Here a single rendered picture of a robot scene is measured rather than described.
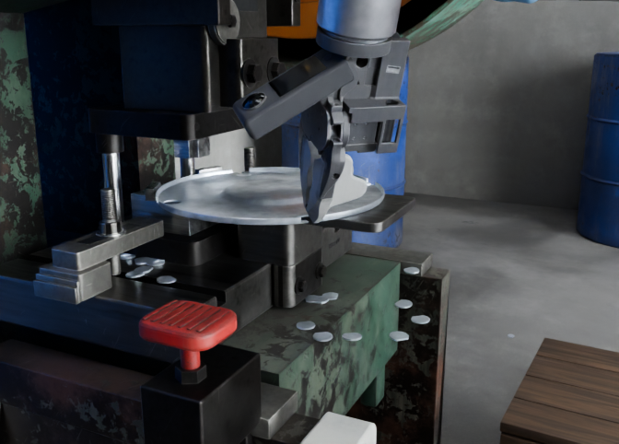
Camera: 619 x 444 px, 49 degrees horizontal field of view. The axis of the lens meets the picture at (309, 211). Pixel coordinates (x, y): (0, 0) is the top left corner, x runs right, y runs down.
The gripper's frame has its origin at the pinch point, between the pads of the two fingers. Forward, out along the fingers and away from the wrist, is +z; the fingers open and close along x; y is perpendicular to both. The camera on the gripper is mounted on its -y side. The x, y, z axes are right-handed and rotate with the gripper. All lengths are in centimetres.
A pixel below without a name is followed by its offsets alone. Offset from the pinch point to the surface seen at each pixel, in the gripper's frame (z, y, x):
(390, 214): 1.5, 10.2, 0.1
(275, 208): 3.4, -1.5, 6.3
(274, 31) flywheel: -2, 13, 53
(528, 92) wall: 95, 231, 233
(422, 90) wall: 111, 189, 275
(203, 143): 2.7, -6.5, 22.3
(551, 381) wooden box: 50, 58, 9
